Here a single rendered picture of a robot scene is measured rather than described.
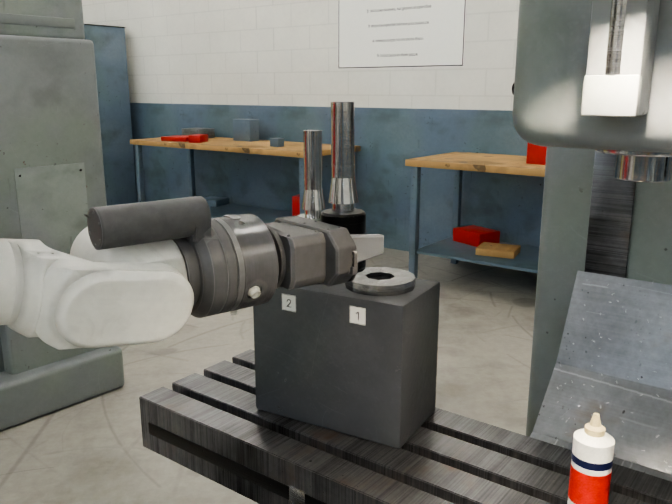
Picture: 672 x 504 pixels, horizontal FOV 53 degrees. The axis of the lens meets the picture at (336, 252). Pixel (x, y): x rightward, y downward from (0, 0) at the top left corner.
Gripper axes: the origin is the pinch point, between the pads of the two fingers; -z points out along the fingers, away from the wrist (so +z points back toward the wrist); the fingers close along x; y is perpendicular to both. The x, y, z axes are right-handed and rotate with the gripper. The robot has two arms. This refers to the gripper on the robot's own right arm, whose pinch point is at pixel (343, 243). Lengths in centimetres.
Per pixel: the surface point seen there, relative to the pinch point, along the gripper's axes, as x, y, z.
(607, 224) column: -1.8, 3.7, -48.7
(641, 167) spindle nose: -24.1, -9.0, -14.3
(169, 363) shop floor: 250, 118, -87
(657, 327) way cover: -11, 17, -48
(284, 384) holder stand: 15.7, 22.3, -2.4
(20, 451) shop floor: 206, 118, -5
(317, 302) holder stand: 10.7, 10.1, -4.4
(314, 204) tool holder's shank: 15.5, -1.4, -7.6
